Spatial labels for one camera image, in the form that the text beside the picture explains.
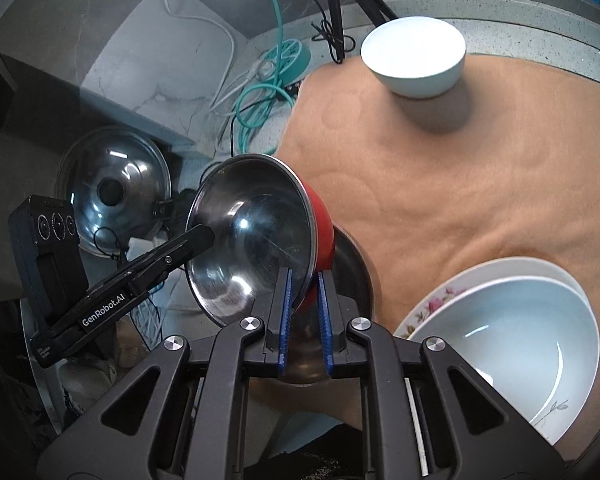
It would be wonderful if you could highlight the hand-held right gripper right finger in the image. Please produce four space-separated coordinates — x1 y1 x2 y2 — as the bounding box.
318 270 566 480

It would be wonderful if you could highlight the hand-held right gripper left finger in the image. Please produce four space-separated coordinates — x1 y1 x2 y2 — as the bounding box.
37 269 294 480

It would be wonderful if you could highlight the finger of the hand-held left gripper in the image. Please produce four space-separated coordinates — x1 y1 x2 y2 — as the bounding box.
115 225 216 292

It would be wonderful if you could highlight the large steel bowl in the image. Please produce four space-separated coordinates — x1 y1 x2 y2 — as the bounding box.
280 225 381 386

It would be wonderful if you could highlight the red steel bowl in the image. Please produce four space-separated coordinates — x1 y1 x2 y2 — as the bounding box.
185 154 337 328

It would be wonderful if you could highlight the white plate with small print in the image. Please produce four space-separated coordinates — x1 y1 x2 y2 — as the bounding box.
407 275 600 448

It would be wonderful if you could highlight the white bowl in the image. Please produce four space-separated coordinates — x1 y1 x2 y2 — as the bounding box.
360 16 467 99

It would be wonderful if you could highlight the steel pot lid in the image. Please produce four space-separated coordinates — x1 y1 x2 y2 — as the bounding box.
57 127 173 256

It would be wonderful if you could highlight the beige cloth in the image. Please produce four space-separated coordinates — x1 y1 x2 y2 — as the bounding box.
60 330 148 413

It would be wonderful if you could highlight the tan mat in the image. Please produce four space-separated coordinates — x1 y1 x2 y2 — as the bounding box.
247 52 600 428

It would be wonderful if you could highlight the black tripod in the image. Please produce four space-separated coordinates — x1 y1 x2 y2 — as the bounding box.
287 0 398 63

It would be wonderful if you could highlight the teal cable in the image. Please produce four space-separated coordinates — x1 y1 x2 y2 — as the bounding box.
230 0 311 157

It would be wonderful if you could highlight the black cable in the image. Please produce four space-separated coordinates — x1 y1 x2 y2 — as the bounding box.
307 17 353 65

